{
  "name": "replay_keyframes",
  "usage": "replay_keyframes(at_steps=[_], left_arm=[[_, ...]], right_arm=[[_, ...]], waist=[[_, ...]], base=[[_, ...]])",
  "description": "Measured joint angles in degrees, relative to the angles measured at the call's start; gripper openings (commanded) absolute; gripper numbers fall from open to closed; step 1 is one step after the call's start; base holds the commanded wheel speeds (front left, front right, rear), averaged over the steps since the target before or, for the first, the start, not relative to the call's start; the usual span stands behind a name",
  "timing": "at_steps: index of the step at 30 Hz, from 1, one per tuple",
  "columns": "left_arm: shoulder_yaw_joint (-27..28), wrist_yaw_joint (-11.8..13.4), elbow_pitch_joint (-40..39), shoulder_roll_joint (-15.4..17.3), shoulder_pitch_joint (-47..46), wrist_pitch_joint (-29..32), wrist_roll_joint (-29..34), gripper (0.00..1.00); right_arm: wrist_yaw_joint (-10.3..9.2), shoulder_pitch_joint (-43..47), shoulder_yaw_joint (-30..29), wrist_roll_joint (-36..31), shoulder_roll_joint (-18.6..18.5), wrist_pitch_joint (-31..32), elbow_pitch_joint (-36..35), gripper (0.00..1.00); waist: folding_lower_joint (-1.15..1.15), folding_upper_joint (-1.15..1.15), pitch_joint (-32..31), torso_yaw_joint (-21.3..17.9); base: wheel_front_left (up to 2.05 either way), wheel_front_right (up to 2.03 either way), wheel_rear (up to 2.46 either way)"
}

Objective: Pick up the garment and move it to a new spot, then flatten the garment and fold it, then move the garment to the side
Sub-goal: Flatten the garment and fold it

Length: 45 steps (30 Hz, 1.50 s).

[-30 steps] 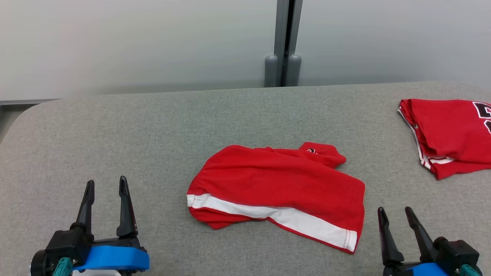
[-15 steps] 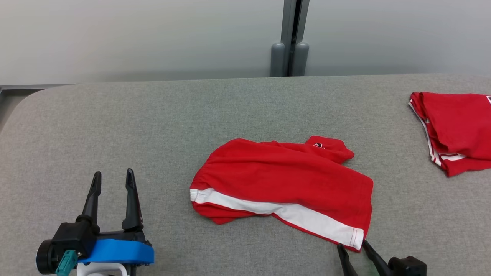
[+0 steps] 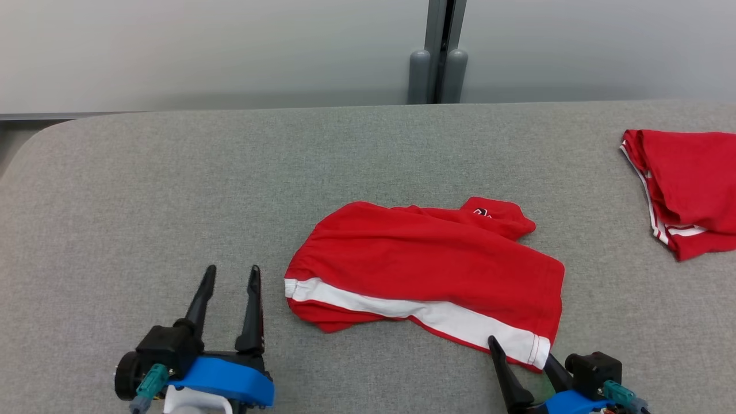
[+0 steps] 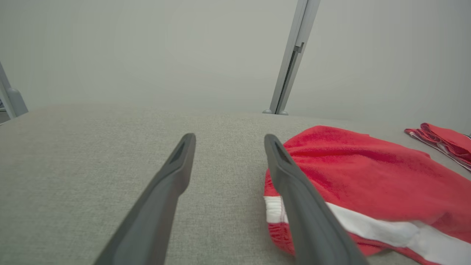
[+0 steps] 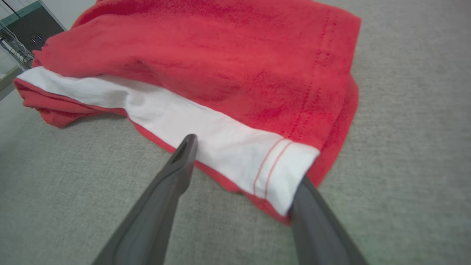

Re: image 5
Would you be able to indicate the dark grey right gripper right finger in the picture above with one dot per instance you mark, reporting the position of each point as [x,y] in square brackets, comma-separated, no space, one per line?
[320,235]

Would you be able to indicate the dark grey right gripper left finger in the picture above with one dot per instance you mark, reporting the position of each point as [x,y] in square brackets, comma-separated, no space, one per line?
[147,221]

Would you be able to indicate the red shorts with white stripe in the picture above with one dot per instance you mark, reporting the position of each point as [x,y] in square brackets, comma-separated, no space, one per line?
[220,55]

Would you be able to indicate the black cabinet with teal top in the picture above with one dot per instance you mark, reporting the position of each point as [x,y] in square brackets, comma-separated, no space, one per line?
[36,25]

